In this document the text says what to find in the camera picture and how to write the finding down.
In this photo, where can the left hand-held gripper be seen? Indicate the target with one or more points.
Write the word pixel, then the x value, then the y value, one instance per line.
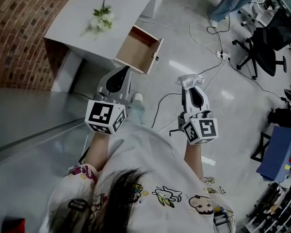
pixel 104 113

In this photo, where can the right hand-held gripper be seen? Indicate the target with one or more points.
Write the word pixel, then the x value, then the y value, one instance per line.
pixel 203 130

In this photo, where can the white paper item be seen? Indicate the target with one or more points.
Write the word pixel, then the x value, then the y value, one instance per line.
pixel 189 80

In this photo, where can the wooden desk drawer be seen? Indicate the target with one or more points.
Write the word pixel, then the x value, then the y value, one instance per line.
pixel 138 48

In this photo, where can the person's left forearm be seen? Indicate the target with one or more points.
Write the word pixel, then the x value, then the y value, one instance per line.
pixel 98 152

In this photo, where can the person's right forearm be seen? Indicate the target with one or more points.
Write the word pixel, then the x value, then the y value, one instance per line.
pixel 192 161

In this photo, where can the white desk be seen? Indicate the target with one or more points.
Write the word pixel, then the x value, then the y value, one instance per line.
pixel 77 21

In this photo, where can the person's blue jeans leg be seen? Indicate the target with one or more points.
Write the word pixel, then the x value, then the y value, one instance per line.
pixel 137 111

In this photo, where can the person's white shoe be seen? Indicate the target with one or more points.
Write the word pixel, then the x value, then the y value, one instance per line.
pixel 137 97

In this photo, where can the black folding stand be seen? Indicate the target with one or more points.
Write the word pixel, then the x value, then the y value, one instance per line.
pixel 260 147

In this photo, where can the white cartoon print shirt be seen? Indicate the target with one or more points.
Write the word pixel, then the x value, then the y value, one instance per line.
pixel 148 169

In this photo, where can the blue covered box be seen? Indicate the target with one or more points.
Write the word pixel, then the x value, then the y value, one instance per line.
pixel 277 152

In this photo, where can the white power strip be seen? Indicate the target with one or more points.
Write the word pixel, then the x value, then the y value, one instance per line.
pixel 223 55

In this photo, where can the black equipment on tripod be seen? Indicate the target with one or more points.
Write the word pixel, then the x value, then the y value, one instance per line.
pixel 285 113

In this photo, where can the white flower bouquet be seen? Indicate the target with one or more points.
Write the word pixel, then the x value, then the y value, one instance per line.
pixel 103 17

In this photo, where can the black office chair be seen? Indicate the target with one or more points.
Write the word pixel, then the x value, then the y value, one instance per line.
pixel 266 45

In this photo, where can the cluttered storage shelf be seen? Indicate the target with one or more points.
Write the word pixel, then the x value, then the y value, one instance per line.
pixel 276 207

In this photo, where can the white office chair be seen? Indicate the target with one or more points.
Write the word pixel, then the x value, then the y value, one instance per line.
pixel 254 13

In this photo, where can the red object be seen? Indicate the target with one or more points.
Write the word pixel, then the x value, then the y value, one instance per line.
pixel 14 226

